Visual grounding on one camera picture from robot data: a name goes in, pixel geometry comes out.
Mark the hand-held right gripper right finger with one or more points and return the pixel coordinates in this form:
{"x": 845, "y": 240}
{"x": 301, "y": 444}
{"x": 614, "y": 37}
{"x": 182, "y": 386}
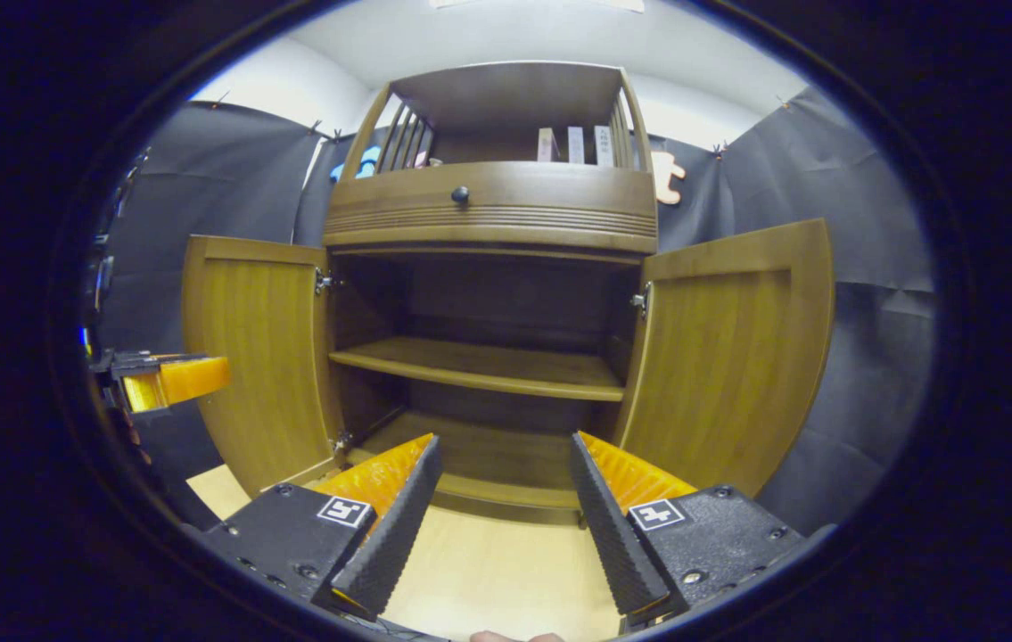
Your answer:
{"x": 617, "y": 535}

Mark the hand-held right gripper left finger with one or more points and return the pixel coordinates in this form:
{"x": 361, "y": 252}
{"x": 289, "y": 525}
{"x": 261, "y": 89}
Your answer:
{"x": 394, "y": 544}

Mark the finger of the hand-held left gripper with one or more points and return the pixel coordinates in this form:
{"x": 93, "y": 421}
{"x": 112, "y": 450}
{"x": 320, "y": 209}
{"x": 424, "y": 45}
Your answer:
{"x": 140, "y": 359}
{"x": 193, "y": 379}

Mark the wooden cabinet door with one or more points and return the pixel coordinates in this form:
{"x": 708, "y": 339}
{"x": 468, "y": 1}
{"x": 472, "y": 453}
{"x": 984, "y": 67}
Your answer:
{"x": 728, "y": 357}
{"x": 256, "y": 357}

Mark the wooden double-door shoe cabinet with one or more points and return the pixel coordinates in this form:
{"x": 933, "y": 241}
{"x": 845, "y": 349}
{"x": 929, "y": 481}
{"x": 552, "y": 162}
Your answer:
{"x": 514, "y": 94}

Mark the metal door hinge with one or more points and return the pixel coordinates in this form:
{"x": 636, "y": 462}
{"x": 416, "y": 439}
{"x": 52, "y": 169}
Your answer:
{"x": 324, "y": 283}
{"x": 641, "y": 300}

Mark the wooden cabinet shelf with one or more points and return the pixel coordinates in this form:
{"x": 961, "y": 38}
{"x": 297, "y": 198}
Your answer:
{"x": 488, "y": 366}

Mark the wooden cabinet drawer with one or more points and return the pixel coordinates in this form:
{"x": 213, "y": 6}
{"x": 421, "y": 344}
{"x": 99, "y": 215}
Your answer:
{"x": 559, "y": 192}

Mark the black backdrop cloth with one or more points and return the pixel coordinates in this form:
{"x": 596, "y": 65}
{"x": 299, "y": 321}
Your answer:
{"x": 229, "y": 178}

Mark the round black drawer knob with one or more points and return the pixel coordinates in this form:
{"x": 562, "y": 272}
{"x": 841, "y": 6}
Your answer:
{"x": 460, "y": 194}

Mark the lavender book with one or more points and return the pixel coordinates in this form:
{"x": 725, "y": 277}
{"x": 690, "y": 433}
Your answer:
{"x": 575, "y": 145}

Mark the rectangular ceiling light panel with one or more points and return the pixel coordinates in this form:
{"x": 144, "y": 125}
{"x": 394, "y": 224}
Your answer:
{"x": 541, "y": 4}

